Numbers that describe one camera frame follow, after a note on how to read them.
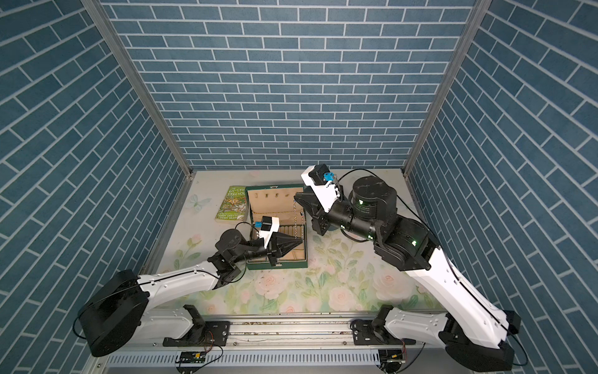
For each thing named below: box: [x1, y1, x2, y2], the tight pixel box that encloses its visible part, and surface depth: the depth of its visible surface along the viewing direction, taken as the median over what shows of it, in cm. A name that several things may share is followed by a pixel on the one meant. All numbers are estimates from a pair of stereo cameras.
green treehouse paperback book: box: [214, 185, 249, 223], surface depth 104 cm
